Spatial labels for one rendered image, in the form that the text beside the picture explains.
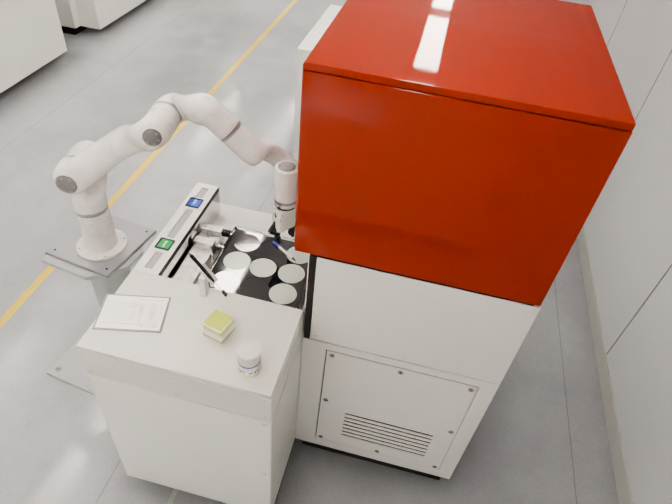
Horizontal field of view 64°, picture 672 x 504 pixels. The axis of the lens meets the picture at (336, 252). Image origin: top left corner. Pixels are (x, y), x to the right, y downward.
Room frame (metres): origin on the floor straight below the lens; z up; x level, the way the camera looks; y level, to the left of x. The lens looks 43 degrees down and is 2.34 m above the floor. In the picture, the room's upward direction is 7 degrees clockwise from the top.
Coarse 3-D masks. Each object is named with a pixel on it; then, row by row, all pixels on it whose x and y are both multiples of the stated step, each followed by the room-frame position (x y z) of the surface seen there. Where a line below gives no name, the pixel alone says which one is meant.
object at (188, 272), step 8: (216, 240) 1.55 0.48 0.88; (192, 248) 1.49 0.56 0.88; (200, 248) 1.49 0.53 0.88; (216, 248) 1.52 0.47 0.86; (200, 256) 1.45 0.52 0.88; (208, 256) 1.45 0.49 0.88; (184, 264) 1.40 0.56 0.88; (192, 264) 1.40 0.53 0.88; (176, 272) 1.35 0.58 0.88; (184, 272) 1.35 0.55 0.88; (192, 272) 1.36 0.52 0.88; (200, 272) 1.37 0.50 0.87; (184, 280) 1.31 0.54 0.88; (192, 280) 1.32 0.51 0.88
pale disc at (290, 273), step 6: (288, 264) 1.44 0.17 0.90; (294, 264) 1.45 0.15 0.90; (282, 270) 1.41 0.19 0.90; (288, 270) 1.41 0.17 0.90; (294, 270) 1.41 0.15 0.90; (300, 270) 1.42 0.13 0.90; (282, 276) 1.38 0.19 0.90; (288, 276) 1.38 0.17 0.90; (294, 276) 1.38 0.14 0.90; (300, 276) 1.39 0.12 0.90; (288, 282) 1.35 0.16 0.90; (294, 282) 1.35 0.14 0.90
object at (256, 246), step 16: (240, 240) 1.54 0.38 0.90; (256, 240) 1.56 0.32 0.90; (272, 240) 1.57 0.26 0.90; (224, 256) 1.44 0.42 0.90; (256, 256) 1.46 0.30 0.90; (272, 256) 1.48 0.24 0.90; (224, 272) 1.36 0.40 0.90; (240, 272) 1.37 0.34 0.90; (224, 288) 1.28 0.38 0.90; (240, 288) 1.29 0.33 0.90; (256, 288) 1.30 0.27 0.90; (288, 304) 1.24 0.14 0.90
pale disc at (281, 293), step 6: (276, 288) 1.31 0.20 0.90; (282, 288) 1.32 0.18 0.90; (288, 288) 1.32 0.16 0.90; (294, 288) 1.32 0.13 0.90; (270, 294) 1.28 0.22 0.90; (276, 294) 1.28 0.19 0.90; (282, 294) 1.29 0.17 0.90; (288, 294) 1.29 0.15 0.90; (294, 294) 1.29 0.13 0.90; (276, 300) 1.26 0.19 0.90; (282, 300) 1.26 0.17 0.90; (288, 300) 1.26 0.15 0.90
